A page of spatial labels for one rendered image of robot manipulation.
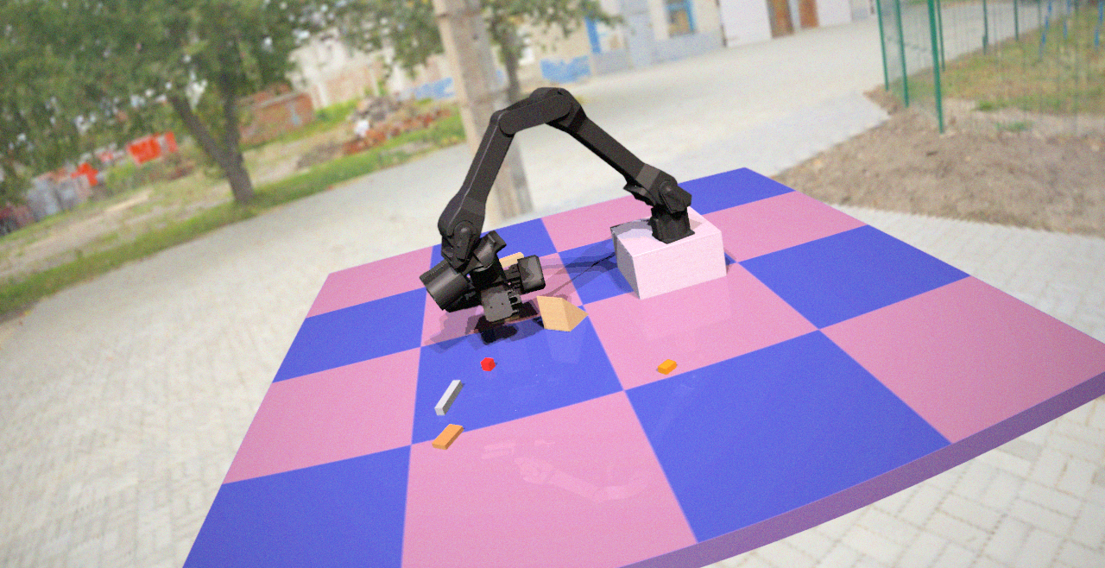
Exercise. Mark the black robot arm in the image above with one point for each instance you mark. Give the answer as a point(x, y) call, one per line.
point(461, 222)

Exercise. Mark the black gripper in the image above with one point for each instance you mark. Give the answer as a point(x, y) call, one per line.
point(526, 276)

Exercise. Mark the white rectangular bar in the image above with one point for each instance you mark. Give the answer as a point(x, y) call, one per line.
point(448, 397)

